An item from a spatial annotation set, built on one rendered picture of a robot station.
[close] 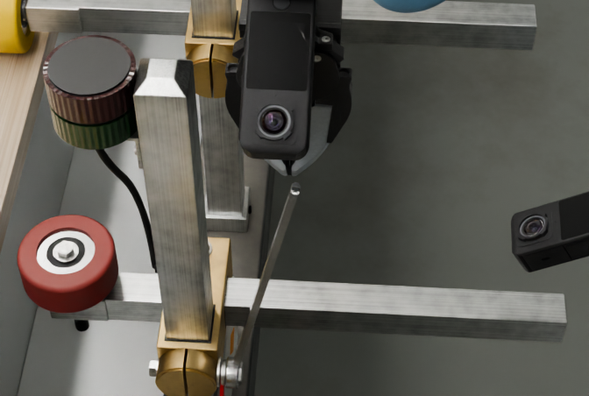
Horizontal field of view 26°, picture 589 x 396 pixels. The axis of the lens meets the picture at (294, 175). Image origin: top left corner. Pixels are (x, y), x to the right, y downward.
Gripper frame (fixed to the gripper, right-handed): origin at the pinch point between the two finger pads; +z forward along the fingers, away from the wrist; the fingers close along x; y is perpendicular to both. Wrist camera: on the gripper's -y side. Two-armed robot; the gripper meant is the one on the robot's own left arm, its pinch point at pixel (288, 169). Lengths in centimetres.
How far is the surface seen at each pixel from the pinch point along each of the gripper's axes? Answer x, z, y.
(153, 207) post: 9.1, -3.5, -7.1
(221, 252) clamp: 6.0, 13.5, 1.9
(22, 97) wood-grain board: 25.5, 10.5, 16.3
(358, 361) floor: -8, 100, 47
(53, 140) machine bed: 27.8, 30.0, 28.5
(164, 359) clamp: 9.6, 14.2, -8.6
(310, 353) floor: 0, 100, 48
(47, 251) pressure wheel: 19.8, 10.2, -1.3
